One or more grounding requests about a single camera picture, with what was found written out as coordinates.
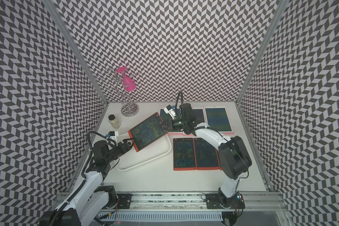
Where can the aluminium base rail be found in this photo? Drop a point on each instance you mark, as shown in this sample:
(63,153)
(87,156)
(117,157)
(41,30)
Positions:
(194,201)

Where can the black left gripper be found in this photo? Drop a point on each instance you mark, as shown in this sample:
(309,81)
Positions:
(126,144)

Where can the white plastic storage box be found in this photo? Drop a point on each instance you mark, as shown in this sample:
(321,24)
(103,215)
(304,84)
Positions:
(133,159)

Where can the chrome wire jewelry stand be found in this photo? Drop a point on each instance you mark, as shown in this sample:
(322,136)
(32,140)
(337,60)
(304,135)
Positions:
(111,84)

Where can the red writing tablet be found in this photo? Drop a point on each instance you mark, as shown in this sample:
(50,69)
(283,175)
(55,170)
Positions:
(206,155)
(147,132)
(184,154)

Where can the glass spice jar black lid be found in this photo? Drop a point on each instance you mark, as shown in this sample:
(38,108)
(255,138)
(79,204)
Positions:
(114,121)

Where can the aluminium corner post left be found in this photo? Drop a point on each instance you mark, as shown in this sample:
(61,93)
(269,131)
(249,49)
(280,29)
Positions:
(49,5)

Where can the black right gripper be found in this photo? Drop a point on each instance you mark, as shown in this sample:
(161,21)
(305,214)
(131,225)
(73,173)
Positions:
(170,125)

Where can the aluminium corner post right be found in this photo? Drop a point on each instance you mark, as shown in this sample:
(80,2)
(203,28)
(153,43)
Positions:
(259,56)

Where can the aluminium corner post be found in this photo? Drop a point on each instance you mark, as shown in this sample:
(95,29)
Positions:
(49,5)
(259,56)

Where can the pink writing tablet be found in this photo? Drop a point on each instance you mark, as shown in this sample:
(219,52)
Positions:
(172,126)
(193,117)
(217,117)

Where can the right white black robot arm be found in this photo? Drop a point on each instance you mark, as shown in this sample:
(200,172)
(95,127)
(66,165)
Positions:
(234,158)

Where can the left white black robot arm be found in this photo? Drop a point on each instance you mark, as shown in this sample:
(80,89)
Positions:
(85,202)

